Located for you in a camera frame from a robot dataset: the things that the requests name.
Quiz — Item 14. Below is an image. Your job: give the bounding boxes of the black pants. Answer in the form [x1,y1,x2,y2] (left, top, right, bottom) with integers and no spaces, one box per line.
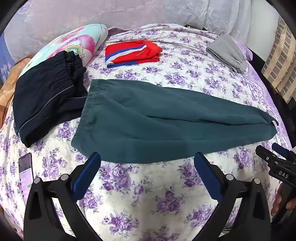
[13,50,88,149]

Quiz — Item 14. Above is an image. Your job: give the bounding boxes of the smartphone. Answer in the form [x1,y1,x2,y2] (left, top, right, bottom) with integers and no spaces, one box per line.
[18,152,35,207]

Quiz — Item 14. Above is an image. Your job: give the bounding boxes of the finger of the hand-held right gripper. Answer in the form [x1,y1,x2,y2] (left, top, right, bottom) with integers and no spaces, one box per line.
[272,142,290,159]
[255,145,275,163]

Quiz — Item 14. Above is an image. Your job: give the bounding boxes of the orange blanket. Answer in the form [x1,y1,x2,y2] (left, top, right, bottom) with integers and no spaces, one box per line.
[0,58,31,130]

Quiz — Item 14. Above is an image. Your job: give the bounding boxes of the purple floral bedspread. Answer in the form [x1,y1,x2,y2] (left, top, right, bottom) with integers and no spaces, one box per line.
[0,23,292,241]

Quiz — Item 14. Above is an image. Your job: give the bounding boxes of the blue printed sheet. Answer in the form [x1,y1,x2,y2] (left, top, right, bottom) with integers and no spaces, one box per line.
[0,30,14,86]

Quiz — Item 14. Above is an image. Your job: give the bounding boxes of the red striped pants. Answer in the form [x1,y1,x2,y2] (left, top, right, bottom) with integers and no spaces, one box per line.
[105,40,162,69]

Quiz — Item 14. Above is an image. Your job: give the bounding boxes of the grey pants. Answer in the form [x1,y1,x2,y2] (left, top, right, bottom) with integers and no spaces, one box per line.
[206,34,249,73]

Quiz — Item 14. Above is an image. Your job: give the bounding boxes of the dark green pants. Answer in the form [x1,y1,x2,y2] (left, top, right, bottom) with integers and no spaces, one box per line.
[70,79,279,164]

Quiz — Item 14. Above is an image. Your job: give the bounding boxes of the person's right hand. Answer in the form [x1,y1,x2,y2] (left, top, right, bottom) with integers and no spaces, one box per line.
[270,184,287,216]

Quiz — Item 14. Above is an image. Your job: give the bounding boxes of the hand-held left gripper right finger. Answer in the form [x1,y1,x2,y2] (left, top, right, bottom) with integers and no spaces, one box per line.
[194,152,272,241]

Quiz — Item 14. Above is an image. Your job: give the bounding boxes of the floral pillow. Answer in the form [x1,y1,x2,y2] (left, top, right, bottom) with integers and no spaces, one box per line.
[17,23,109,77]

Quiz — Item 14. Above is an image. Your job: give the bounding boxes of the white lace cloth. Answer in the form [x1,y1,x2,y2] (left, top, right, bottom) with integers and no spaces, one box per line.
[5,0,280,61]

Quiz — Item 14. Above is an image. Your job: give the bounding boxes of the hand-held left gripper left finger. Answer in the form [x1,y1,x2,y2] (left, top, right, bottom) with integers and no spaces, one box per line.
[23,152,103,241]

